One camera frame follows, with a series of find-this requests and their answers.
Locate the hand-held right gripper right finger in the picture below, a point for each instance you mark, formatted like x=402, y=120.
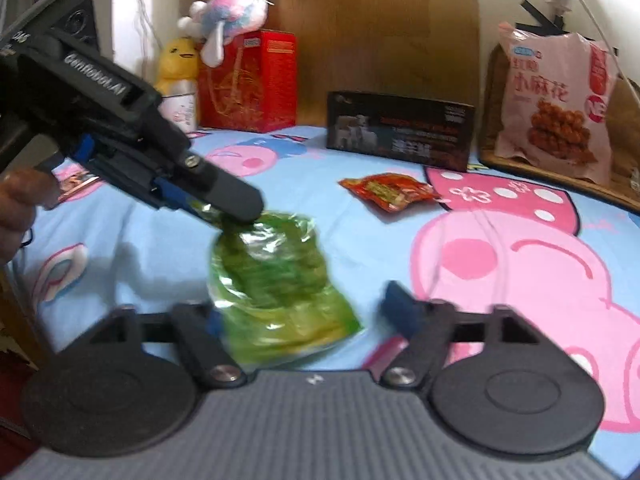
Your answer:
x=400, y=310

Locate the red snack packet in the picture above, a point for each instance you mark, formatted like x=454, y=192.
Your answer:
x=387, y=190

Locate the red gift box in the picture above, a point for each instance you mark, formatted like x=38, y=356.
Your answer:
x=260, y=85

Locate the wooden headboard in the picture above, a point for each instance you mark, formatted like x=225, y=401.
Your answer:
x=375, y=35

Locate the pink and blue plush toy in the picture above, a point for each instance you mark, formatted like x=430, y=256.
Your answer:
x=235, y=10

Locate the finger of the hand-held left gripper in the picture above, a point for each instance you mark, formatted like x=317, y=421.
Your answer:
x=175, y=195
x=230, y=195

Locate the yellow plush duck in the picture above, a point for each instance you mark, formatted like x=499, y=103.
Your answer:
x=177, y=60

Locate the clear green snack bag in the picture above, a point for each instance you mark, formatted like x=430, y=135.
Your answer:
x=280, y=285

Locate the brown wooden board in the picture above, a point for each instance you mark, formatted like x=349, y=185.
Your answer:
x=627, y=110

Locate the large pink snack bag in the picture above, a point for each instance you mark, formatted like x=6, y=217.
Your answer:
x=550, y=110

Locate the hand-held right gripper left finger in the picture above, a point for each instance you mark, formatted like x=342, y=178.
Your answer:
x=200, y=330

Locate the black tin box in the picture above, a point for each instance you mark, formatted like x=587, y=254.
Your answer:
x=400, y=130

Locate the person's left hand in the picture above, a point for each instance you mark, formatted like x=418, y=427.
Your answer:
x=15, y=210

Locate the cartoon pig printed blanket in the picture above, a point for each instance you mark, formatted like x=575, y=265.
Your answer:
x=350, y=250

